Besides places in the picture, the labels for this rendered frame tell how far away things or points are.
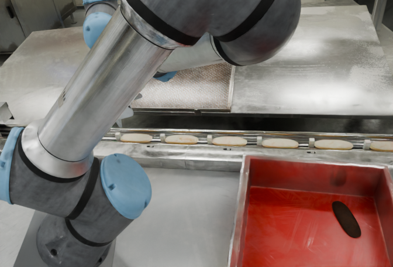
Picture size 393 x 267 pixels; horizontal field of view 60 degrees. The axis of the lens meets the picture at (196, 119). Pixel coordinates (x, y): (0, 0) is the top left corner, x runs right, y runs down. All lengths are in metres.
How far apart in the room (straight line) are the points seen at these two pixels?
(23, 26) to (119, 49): 3.30
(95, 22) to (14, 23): 3.05
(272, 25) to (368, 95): 0.76
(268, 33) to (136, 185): 0.36
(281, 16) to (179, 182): 0.62
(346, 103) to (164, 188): 0.58
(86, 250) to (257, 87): 0.70
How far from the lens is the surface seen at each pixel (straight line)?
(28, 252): 0.76
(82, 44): 1.86
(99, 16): 0.73
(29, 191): 0.59
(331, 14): 1.48
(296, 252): 0.80
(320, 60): 1.23
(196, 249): 0.80
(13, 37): 3.84
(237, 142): 0.97
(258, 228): 0.82
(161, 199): 0.90
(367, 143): 1.00
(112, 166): 0.62
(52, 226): 0.74
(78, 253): 0.72
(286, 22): 0.42
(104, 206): 0.62
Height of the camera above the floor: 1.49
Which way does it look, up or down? 37 degrees down
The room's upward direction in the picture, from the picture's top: 7 degrees counter-clockwise
